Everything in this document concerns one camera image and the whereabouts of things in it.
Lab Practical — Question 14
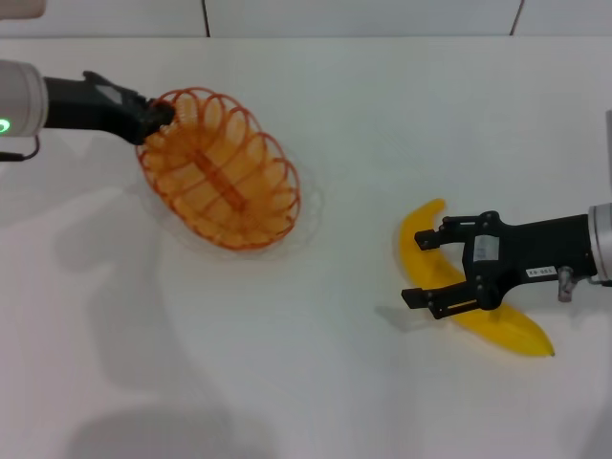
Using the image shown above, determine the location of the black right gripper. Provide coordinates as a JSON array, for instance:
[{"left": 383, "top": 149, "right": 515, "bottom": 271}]
[{"left": 400, "top": 210, "right": 597, "bottom": 320}]

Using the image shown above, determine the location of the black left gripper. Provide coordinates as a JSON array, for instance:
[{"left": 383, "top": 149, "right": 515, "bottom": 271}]
[{"left": 43, "top": 71, "right": 176, "bottom": 147}]

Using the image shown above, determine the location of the yellow banana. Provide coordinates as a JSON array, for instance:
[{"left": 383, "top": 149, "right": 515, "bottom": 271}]
[{"left": 399, "top": 198, "right": 557, "bottom": 359}]

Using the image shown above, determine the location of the orange woven plastic basket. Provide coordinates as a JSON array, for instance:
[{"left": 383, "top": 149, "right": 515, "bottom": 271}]
[{"left": 135, "top": 86, "right": 302, "bottom": 252}]

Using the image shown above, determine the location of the right arm connector cable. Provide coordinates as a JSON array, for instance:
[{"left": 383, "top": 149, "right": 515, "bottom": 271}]
[{"left": 557, "top": 265, "right": 612, "bottom": 304}]

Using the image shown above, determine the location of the arm connector cable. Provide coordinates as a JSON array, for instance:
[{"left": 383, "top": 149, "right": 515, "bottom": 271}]
[
  {"left": 0, "top": 133, "right": 41, "bottom": 163},
  {"left": 557, "top": 265, "right": 612, "bottom": 304}
]

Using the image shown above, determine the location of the left arm connector cable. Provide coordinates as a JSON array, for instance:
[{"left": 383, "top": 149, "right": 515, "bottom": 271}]
[{"left": 0, "top": 133, "right": 41, "bottom": 163}]

